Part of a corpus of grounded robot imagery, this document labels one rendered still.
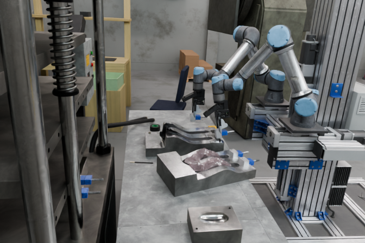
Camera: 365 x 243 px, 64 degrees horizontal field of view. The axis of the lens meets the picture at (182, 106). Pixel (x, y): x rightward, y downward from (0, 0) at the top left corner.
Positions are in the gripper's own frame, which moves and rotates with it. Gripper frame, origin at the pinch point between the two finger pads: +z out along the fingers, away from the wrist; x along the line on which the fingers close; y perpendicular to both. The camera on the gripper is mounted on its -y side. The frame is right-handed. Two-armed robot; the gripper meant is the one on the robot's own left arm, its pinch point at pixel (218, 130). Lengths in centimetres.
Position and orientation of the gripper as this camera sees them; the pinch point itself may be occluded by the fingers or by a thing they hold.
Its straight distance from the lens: 195.5
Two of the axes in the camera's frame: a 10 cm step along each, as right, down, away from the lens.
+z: 1.1, 9.7, 2.0
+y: 9.8, -1.4, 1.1
